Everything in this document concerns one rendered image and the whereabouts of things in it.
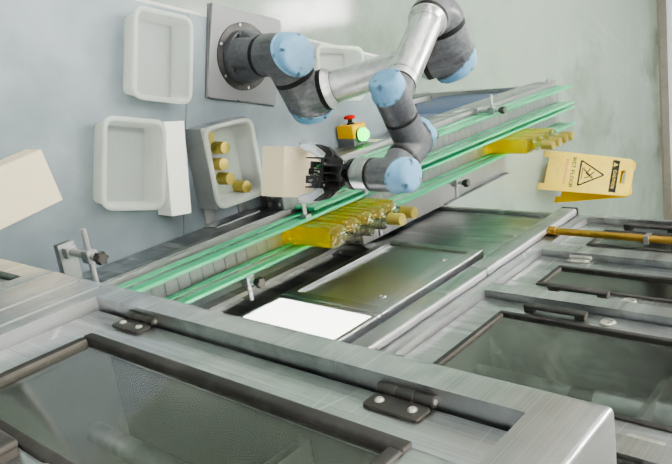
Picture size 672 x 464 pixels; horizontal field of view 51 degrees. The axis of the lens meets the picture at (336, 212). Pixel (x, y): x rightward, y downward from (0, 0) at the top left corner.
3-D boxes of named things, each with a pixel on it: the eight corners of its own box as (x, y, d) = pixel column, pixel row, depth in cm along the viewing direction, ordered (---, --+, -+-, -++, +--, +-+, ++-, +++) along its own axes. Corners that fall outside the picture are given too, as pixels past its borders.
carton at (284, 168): (262, 146, 169) (284, 145, 164) (309, 149, 181) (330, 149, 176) (261, 195, 170) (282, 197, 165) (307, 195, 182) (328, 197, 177)
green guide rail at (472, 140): (294, 209, 202) (315, 210, 197) (294, 206, 202) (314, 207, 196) (558, 103, 325) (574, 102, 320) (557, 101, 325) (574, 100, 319)
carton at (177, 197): (158, 214, 184) (171, 216, 180) (150, 122, 180) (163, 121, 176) (177, 211, 188) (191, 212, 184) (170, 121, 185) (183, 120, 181)
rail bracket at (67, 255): (53, 296, 160) (104, 311, 145) (34, 226, 156) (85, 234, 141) (72, 288, 164) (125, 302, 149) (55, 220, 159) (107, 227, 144)
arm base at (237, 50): (225, 23, 194) (248, 21, 187) (265, 35, 205) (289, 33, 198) (220, 79, 195) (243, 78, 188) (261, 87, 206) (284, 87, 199)
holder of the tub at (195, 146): (202, 227, 195) (220, 229, 190) (182, 129, 188) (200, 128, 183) (248, 210, 207) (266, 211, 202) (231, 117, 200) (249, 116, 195)
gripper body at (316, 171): (303, 155, 161) (342, 155, 153) (329, 157, 168) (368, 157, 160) (302, 188, 162) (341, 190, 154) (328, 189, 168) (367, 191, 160)
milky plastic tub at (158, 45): (113, 100, 174) (133, 98, 168) (115, 8, 173) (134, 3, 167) (172, 106, 187) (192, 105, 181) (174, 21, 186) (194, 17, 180)
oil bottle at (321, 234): (282, 243, 200) (338, 250, 186) (279, 224, 198) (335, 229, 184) (296, 237, 204) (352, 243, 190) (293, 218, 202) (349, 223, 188)
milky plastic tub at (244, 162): (199, 209, 193) (219, 211, 187) (182, 128, 187) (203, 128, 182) (246, 192, 205) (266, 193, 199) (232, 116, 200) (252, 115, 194)
